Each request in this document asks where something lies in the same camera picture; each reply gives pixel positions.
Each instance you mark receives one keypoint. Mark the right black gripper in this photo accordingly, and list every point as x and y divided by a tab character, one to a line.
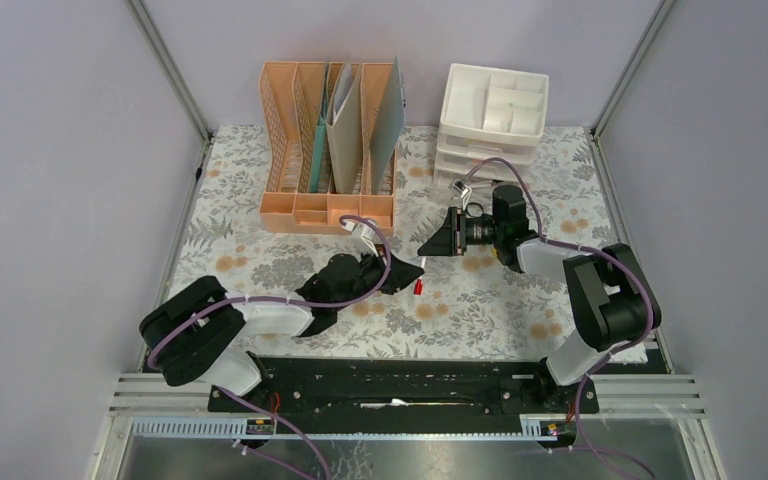
451	238

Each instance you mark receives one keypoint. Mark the teal folder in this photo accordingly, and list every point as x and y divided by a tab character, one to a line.
319	134

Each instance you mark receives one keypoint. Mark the light blue folder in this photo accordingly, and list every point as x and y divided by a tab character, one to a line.
389	123

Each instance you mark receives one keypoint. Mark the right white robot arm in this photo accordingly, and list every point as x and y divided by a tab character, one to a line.
611	302

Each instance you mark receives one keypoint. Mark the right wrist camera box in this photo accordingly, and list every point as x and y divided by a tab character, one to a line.
460	193

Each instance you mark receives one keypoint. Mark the white plastic drawer unit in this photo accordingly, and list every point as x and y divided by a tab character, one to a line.
490	112

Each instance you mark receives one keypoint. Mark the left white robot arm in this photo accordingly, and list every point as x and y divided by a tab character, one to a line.
190	336

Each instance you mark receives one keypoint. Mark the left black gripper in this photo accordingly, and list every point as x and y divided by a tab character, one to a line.
401	274

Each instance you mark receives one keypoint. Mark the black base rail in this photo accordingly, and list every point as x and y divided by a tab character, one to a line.
386	396

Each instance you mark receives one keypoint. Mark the floral patterned desk mat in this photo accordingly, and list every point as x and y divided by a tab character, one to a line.
471	307

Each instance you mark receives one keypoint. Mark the orange plastic file organizer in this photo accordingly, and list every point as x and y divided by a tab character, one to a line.
290	97

